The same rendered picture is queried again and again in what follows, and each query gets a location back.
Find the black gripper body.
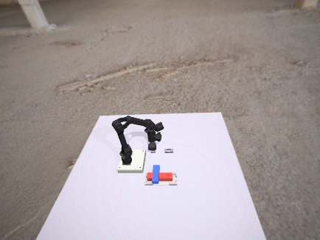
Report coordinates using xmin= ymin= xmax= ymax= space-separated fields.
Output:
xmin=147 ymin=135 xmax=156 ymax=150

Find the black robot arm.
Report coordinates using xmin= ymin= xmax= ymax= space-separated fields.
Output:
xmin=112 ymin=116 xmax=164 ymax=165

